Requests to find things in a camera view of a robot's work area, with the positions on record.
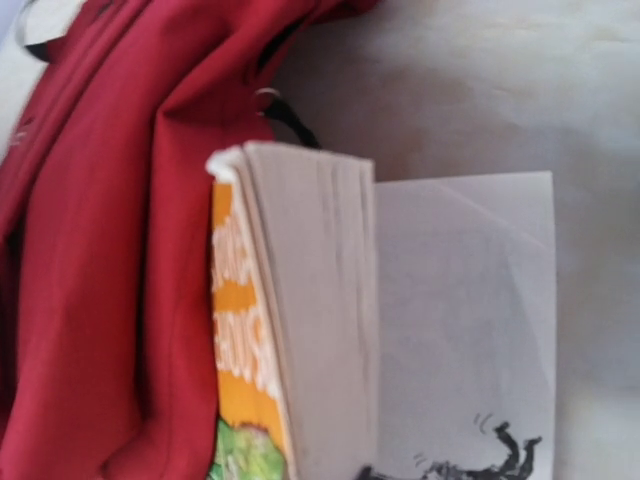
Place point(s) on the orange treehouse book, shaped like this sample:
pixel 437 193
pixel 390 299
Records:
pixel 392 330

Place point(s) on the red backpack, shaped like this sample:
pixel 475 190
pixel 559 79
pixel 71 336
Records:
pixel 107 363

